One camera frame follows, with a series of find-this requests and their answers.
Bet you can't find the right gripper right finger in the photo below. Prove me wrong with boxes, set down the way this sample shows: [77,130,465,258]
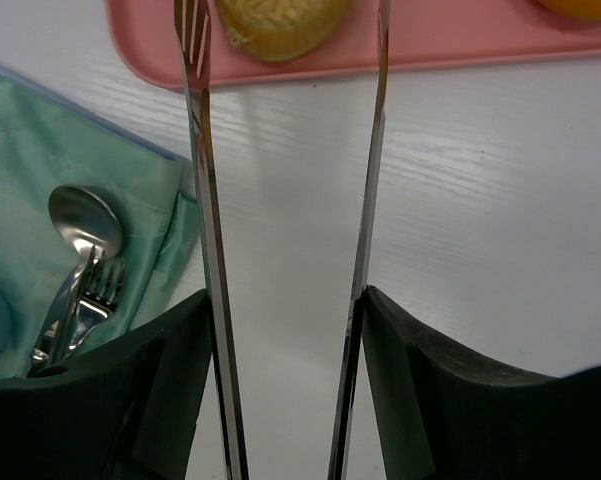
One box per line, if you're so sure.
[363,287,601,479]

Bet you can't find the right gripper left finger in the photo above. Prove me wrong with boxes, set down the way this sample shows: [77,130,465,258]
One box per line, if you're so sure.
[0,291,211,479]

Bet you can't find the metal tongs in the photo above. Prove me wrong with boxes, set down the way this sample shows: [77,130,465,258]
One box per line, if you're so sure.
[173,1,390,479]

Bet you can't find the round muffin front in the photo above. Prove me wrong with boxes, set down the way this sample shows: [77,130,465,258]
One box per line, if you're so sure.
[214,0,352,63]

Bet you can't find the metal fork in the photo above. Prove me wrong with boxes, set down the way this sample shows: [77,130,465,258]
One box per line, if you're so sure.
[62,256,126,359]

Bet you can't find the metal spoon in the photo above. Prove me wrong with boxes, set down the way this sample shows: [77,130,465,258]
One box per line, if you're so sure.
[27,184,124,376]

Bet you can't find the green cloth placemat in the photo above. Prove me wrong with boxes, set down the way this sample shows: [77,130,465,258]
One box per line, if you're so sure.
[0,66,200,380]

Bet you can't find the pink tray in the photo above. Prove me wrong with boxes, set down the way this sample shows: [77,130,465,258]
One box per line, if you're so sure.
[105,1,601,90]

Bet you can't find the orange donut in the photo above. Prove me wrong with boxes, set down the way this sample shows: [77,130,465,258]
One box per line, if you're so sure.
[538,0,601,21]

